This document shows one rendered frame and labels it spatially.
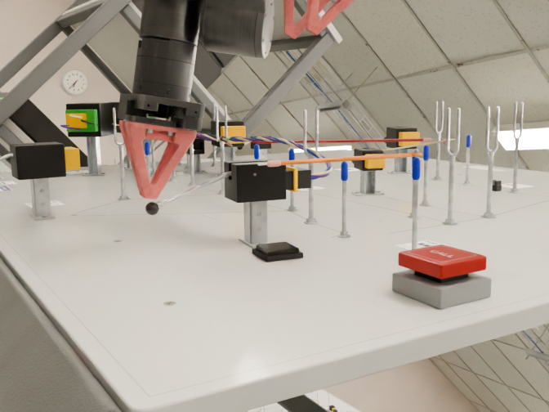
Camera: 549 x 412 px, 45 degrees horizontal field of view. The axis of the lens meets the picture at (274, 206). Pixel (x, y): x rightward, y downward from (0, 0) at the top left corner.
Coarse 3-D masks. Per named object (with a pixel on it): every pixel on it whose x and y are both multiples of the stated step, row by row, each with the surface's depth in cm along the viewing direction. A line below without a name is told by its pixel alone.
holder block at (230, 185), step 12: (228, 168) 71; (240, 168) 68; (252, 168) 69; (264, 168) 69; (276, 168) 70; (228, 180) 71; (240, 180) 68; (252, 180) 69; (264, 180) 69; (276, 180) 70; (228, 192) 71; (240, 192) 69; (252, 192) 69; (264, 192) 70; (276, 192) 70
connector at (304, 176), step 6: (300, 168) 73; (288, 174) 71; (300, 174) 72; (306, 174) 72; (288, 180) 71; (300, 180) 72; (306, 180) 72; (288, 186) 71; (300, 186) 72; (306, 186) 72
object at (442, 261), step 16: (400, 256) 54; (416, 256) 53; (432, 256) 52; (448, 256) 52; (464, 256) 52; (480, 256) 52; (416, 272) 54; (432, 272) 51; (448, 272) 50; (464, 272) 51
